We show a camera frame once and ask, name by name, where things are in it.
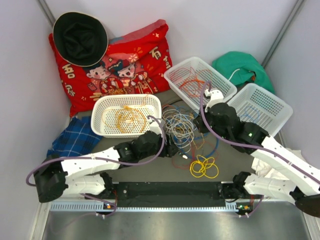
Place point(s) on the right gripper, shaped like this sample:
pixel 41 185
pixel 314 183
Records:
pixel 198 123

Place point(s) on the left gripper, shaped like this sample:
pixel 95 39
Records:
pixel 170 149

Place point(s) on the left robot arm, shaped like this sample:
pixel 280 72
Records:
pixel 69 176

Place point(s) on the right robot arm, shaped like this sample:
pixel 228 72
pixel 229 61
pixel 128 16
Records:
pixel 302 184

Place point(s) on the white rectangular basket right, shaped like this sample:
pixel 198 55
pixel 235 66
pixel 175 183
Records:
pixel 257 105

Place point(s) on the white rectangular basket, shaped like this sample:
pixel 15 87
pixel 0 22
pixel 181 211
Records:
pixel 187 78
pixel 257 105

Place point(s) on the white rectangular basket centre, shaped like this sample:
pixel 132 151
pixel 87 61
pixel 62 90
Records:
pixel 187 78

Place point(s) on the green cloth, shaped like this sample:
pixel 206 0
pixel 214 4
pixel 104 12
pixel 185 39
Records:
pixel 241 68

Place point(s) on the white cloth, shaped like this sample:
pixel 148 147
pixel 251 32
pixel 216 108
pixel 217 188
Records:
pixel 263 169

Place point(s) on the white basket with rounded corners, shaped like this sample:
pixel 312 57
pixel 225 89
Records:
pixel 124 116

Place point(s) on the red printed pillow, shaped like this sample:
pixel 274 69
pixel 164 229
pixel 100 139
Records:
pixel 134 63

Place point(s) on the blue plaid cloth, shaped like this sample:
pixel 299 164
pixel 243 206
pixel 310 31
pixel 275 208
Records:
pixel 77 139

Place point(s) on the black round hat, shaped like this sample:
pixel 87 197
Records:
pixel 80 39

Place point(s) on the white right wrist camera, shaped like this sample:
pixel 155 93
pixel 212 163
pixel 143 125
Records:
pixel 215 97

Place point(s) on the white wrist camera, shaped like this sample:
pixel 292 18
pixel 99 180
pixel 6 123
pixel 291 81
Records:
pixel 156 127
pixel 215 97

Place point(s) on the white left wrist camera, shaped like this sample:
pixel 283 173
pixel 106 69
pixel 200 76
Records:
pixel 156 127

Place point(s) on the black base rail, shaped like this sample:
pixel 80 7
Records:
pixel 168 194

